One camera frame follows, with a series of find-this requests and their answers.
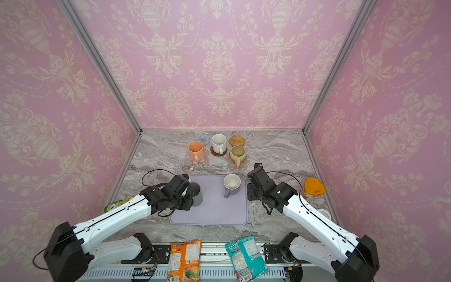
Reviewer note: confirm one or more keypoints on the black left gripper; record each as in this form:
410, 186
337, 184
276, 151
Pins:
189, 202

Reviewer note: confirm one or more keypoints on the grey mug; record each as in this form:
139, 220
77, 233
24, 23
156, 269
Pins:
196, 193

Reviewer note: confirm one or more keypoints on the lavender mug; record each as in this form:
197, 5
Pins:
232, 183

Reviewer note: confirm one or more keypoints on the pink flower silicone coaster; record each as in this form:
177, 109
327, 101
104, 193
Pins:
233, 167

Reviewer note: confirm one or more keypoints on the beige yellow mug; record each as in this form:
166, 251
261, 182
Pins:
238, 156

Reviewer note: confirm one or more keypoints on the peach orange mug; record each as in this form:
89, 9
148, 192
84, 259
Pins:
196, 149

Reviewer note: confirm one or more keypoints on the brown wooden round coaster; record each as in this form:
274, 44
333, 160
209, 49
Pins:
217, 154

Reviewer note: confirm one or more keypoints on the white mug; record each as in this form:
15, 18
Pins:
219, 142

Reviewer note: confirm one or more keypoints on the blue woven round coaster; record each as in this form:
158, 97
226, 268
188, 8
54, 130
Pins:
203, 138

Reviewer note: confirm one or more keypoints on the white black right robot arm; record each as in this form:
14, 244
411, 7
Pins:
345, 255

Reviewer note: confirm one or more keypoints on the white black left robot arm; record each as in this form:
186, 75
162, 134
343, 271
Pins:
74, 250

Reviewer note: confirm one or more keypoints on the woven rattan round coaster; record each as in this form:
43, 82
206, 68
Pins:
237, 140

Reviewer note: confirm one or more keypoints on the lavender silicone tray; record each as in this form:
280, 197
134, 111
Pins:
215, 209

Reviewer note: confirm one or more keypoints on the orange snack bag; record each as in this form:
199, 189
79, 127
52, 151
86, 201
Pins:
184, 262

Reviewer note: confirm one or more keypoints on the green snack packet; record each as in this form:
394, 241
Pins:
114, 205

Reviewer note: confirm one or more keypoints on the teal snack bag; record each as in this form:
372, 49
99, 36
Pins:
246, 258

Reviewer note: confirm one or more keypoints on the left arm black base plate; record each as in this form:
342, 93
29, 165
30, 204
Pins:
159, 254

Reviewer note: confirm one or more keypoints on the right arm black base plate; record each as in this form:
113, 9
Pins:
275, 254

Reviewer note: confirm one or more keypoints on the aluminium front rail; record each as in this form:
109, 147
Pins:
212, 254

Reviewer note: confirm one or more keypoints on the aluminium frame post right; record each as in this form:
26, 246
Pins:
349, 40

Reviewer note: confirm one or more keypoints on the aluminium frame post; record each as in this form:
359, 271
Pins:
88, 43
349, 40

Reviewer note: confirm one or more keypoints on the aluminium frame post left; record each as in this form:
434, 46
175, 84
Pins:
88, 43

